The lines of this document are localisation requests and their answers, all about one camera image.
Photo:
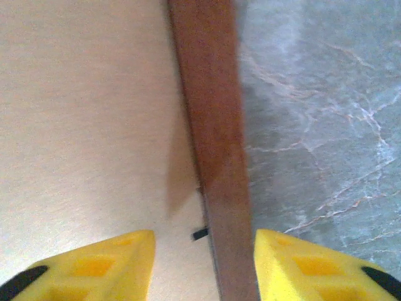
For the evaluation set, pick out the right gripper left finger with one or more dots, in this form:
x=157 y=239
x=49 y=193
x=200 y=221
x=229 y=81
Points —
x=94 y=276

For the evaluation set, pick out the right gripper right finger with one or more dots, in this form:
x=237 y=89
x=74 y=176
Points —
x=313 y=276

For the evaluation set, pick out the brown wooden picture frame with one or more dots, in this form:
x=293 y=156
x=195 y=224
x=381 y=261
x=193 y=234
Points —
x=216 y=125

